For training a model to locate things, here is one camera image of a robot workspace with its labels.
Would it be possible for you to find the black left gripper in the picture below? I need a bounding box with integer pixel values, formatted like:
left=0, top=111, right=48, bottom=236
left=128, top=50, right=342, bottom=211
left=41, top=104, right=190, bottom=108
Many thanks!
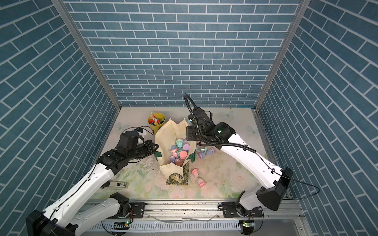
left=127, top=139, right=160, bottom=161

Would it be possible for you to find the purple hourglass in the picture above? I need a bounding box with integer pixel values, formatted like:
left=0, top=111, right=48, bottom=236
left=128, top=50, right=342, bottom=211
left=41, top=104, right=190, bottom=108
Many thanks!
left=182, top=144, right=191, bottom=153
left=197, top=147, right=215, bottom=159

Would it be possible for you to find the green hourglass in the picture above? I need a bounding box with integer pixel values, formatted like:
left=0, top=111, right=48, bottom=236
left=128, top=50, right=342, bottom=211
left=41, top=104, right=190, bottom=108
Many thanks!
left=176, top=139, right=183, bottom=148

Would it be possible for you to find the large pink hourglass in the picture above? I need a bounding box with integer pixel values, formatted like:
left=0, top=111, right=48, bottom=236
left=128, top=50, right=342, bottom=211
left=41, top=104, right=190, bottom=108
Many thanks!
left=175, top=151, right=188, bottom=166

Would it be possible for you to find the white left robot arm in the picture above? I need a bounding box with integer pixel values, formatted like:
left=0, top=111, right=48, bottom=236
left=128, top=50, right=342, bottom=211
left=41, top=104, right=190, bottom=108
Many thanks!
left=26, top=140, right=158, bottom=236

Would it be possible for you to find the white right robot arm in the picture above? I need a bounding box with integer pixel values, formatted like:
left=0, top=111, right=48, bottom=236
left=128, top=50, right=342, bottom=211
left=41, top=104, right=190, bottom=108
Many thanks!
left=186, top=108, right=293, bottom=216

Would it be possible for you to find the purple hourglass on table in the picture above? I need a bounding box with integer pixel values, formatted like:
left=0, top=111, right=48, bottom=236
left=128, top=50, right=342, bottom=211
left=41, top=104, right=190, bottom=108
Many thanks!
left=197, top=147, right=215, bottom=159

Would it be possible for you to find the yellow cup with markers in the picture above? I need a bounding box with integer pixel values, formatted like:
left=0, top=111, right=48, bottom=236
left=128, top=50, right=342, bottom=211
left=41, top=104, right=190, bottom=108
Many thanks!
left=148, top=112, right=166, bottom=134

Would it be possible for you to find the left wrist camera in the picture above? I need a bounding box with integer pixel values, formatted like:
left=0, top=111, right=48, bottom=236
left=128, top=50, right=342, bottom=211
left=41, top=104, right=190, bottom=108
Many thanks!
left=115, top=130, right=144, bottom=153

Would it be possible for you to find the aluminium rail base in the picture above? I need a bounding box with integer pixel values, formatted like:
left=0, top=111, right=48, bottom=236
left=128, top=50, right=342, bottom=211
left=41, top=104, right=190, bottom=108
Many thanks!
left=86, top=199, right=310, bottom=236

